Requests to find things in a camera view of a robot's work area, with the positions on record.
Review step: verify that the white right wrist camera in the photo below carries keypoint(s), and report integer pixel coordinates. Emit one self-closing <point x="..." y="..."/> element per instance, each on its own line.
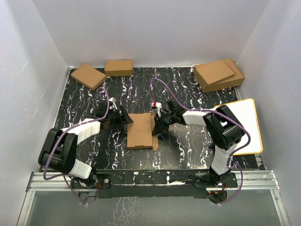
<point x="157" y="107"/>

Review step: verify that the white board with yellow rim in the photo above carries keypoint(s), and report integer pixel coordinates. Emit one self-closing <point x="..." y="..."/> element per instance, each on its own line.
<point x="245" y="112"/>

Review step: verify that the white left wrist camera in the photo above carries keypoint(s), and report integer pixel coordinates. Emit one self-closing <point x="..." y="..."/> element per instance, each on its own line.
<point x="112" y="105"/>

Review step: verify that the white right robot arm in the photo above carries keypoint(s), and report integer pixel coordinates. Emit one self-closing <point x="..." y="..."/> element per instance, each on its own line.
<point x="223" y="126"/>

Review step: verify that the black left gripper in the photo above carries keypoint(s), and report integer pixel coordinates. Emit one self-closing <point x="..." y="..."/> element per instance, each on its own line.
<point x="123" y="120"/>

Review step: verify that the small cardboard box top right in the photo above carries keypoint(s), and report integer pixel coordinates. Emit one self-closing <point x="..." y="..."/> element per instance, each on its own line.
<point x="209" y="74"/>

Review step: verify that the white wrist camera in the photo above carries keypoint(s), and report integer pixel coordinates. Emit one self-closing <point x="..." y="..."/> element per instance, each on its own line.
<point x="112" y="105"/>
<point x="157" y="107"/>

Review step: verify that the aluminium frame rail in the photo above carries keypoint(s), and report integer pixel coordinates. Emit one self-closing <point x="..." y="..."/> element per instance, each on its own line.
<point x="265" y="180"/>

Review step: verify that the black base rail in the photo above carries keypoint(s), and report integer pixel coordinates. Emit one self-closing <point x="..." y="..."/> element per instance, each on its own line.
<point x="157" y="183"/>

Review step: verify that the large cardboard box bottom right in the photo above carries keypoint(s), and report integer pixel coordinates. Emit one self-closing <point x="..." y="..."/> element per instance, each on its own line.
<point x="236" y="80"/>

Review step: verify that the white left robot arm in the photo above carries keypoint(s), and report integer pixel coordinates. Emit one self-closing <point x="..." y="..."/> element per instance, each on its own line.
<point x="60" y="147"/>

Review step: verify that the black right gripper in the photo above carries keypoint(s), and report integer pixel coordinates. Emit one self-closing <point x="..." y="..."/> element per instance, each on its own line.
<point x="159" y="128"/>

